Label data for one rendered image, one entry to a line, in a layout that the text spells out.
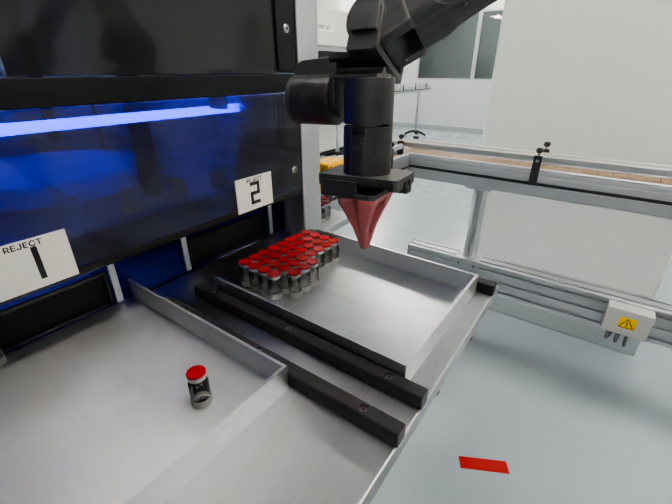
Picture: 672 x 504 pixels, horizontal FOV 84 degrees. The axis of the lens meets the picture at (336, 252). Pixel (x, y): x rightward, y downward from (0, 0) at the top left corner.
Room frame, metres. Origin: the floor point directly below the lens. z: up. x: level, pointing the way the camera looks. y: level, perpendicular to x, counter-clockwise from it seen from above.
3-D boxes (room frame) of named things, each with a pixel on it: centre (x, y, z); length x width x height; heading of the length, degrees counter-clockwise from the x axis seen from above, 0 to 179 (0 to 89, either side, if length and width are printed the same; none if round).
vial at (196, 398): (0.30, 0.15, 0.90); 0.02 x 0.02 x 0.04
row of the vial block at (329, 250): (0.58, 0.05, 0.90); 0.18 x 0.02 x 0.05; 144
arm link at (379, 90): (0.46, -0.03, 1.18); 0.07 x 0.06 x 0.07; 59
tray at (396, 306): (0.53, -0.02, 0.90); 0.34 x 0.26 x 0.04; 54
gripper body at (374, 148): (0.45, -0.04, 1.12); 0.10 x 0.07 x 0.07; 62
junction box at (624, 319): (0.98, -0.93, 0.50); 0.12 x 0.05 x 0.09; 54
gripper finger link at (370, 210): (0.45, -0.03, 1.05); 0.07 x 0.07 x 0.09; 62
